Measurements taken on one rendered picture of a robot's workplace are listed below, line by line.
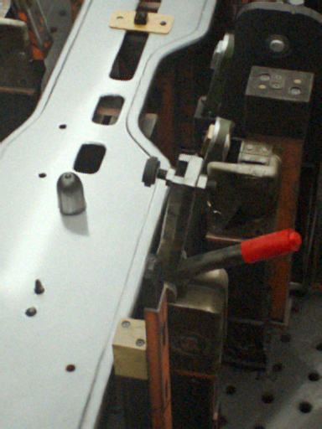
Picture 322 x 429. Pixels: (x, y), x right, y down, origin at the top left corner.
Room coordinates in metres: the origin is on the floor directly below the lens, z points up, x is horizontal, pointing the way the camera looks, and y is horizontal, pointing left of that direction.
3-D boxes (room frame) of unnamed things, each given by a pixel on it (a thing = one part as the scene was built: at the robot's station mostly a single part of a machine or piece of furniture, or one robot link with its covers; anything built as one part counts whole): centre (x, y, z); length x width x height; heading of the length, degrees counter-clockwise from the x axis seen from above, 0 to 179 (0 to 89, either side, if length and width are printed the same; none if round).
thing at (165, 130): (1.14, 0.00, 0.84); 0.13 x 0.05 x 0.29; 75
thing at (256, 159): (0.81, -0.10, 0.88); 0.11 x 0.09 x 0.37; 75
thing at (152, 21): (1.14, 0.01, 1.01); 0.08 x 0.04 x 0.01; 75
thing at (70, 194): (0.82, 0.10, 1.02); 0.03 x 0.03 x 0.07
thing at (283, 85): (0.87, -0.14, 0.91); 0.07 x 0.05 x 0.42; 75
